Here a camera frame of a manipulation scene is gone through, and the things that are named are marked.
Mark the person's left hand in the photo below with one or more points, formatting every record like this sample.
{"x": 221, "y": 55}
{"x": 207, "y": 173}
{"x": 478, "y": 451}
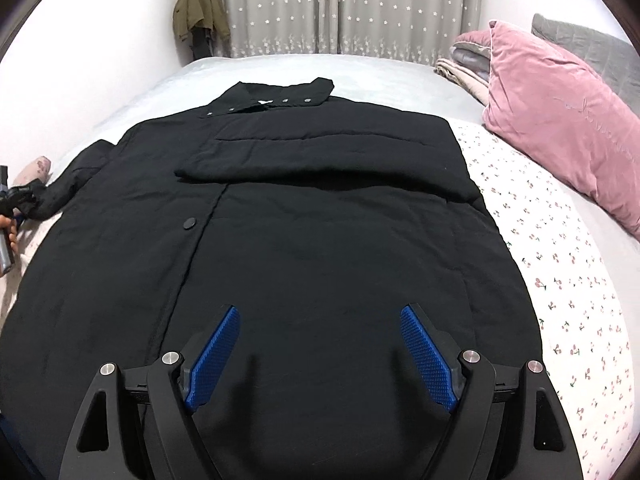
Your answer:
{"x": 12, "y": 242}

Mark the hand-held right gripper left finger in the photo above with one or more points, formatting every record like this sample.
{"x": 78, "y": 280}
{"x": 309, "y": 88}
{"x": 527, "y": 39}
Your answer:
{"x": 215, "y": 355}

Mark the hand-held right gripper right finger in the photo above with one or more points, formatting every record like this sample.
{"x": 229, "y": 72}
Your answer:
{"x": 425, "y": 355}

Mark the grey quilted pillow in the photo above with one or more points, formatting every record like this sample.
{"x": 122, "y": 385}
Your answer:
{"x": 595, "y": 52}

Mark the grey star-patterned curtain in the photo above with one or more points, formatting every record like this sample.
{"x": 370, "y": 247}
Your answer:
{"x": 350, "y": 5}

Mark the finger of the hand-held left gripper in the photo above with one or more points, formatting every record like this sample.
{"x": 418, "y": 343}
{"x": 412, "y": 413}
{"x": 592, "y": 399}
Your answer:
{"x": 27, "y": 194}
{"x": 17, "y": 217}

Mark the black padded coat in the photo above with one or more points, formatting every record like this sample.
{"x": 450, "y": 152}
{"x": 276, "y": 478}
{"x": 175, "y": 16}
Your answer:
{"x": 300, "y": 235}

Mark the pink folded quilt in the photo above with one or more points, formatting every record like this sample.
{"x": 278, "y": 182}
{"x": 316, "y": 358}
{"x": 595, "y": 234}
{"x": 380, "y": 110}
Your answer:
{"x": 472, "y": 47}

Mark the pink velvet pillow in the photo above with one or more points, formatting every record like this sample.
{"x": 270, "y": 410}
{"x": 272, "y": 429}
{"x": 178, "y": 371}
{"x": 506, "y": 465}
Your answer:
{"x": 560, "y": 110}

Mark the pale pink bolster pillow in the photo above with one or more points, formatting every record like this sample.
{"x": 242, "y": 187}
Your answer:
{"x": 34, "y": 171}

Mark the white cherry-print bed sheet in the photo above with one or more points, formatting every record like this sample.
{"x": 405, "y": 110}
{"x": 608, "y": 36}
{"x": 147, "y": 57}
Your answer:
{"x": 560, "y": 270}

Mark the olive green hanging jacket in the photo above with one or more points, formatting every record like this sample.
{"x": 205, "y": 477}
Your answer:
{"x": 200, "y": 10}

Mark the beige folded blanket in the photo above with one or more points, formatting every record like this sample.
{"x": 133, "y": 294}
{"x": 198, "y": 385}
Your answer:
{"x": 460, "y": 80}

